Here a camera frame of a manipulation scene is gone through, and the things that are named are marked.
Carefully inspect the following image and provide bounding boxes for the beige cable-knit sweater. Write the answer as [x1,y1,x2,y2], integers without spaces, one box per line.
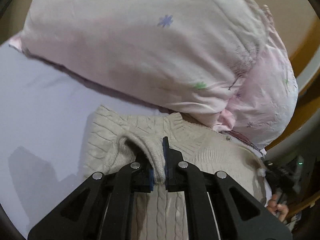
[84,106,271,239]

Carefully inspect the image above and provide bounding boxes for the person's right hand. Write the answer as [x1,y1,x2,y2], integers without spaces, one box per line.
[266,194,289,222]

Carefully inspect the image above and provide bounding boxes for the wooden headboard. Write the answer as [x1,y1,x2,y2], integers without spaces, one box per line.
[266,17,319,158]

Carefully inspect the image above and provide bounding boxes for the right pink floral pillow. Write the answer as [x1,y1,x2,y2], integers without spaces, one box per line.
[214,5,298,151]

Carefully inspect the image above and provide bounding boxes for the pink floral pillow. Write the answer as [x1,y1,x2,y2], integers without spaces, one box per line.
[8,0,288,128]
[214,5,298,151]

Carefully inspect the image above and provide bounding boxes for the left pink floral pillow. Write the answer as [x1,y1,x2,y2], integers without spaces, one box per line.
[8,0,288,128]

